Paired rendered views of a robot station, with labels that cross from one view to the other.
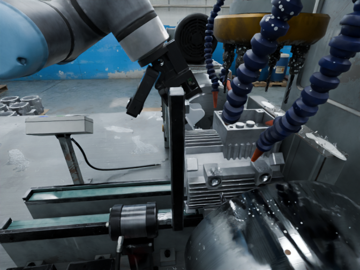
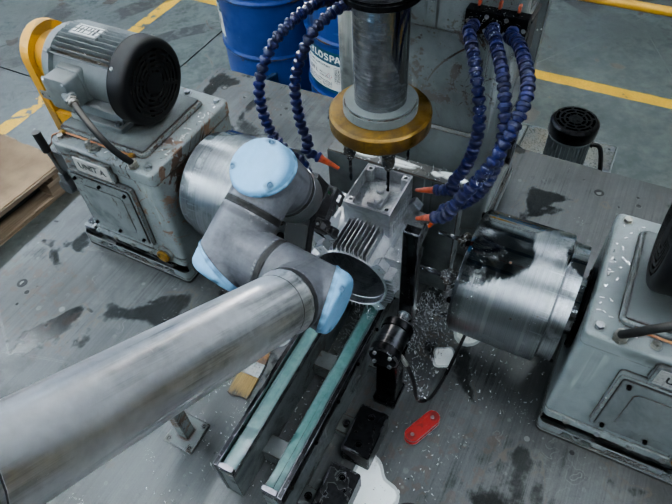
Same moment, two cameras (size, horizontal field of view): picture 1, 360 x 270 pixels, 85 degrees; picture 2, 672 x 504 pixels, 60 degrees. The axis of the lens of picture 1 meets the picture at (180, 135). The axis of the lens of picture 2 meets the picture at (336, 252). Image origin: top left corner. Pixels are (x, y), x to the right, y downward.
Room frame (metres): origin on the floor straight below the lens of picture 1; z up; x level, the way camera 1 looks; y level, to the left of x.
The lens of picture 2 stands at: (-0.02, 0.59, 1.96)
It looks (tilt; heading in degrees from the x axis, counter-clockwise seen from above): 50 degrees down; 306
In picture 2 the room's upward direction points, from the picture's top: 4 degrees counter-clockwise
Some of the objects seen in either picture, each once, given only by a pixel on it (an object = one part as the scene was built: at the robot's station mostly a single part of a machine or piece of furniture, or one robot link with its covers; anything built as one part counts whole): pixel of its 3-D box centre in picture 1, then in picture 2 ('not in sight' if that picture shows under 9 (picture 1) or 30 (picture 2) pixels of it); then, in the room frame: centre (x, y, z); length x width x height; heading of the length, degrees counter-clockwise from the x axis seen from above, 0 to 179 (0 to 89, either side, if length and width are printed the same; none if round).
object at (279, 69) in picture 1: (260, 68); not in sight; (5.24, -2.06, 0.37); 1.20 x 0.80 x 0.74; 90
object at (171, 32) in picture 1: (183, 64); (109, 122); (1.02, -0.02, 1.16); 0.33 x 0.26 x 0.42; 5
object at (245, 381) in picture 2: not in sight; (258, 357); (0.53, 0.15, 0.80); 0.21 x 0.05 x 0.01; 100
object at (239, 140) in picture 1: (244, 132); (378, 200); (0.39, -0.15, 1.11); 0.12 x 0.11 x 0.07; 96
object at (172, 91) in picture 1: (175, 171); (409, 278); (0.24, 0.01, 1.12); 0.04 x 0.03 x 0.26; 95
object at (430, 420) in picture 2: not in sight; (422, 427); (0.14, 0.11, 0.81); 0.09 x 0.03 x 0.02; 71
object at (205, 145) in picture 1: (222, 167); (370, 244); (0.39, -0.11, 1.01); 0.20 x 0.19 x 0.19; 96
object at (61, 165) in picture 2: not in sight; (69, 159); (1.11, 0.06, 1.07); 0.08 x 0.07 x 0.20; 95
